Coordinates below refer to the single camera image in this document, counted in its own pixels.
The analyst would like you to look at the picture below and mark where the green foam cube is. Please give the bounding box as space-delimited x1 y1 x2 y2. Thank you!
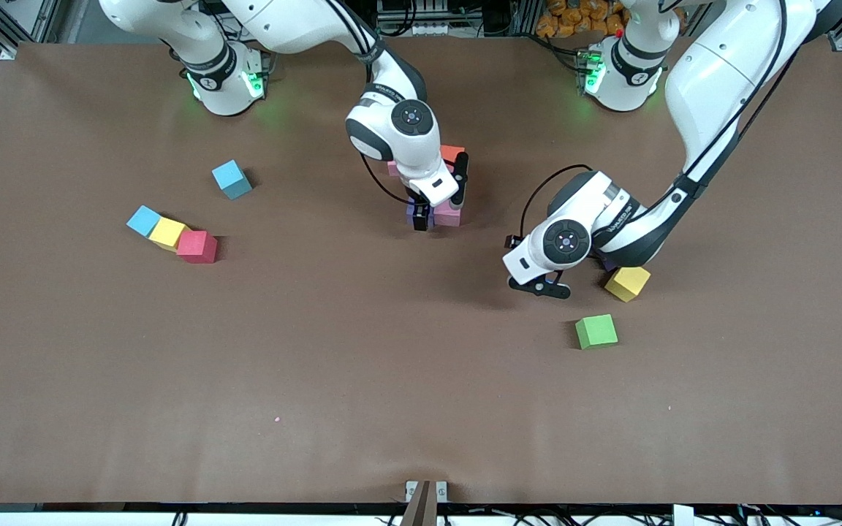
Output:
574 314 620 351

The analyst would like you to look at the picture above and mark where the yellow foam cube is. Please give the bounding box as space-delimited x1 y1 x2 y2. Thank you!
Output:
604 266 652 303
148 217 188 251

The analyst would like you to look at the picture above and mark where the red foam cube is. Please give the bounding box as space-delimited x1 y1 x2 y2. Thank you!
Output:
176 229 219 264

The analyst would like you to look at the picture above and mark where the light blue foam cube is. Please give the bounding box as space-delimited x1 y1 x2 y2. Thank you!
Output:
126 205 164 238
211 159 254 201

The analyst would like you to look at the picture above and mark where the orange bagged items pile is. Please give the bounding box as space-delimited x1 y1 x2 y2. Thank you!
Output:
536 0 628 39

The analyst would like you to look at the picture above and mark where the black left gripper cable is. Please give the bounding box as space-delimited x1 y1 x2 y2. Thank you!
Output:
521 164 593 238

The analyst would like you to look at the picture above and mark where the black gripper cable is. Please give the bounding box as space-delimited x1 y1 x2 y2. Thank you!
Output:
521 164 593 238
359 150 414 207

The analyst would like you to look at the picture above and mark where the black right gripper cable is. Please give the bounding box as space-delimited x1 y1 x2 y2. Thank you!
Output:
359 150 414 207

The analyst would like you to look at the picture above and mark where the metal bracket with post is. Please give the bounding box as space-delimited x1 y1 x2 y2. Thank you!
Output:
404 479 449 526

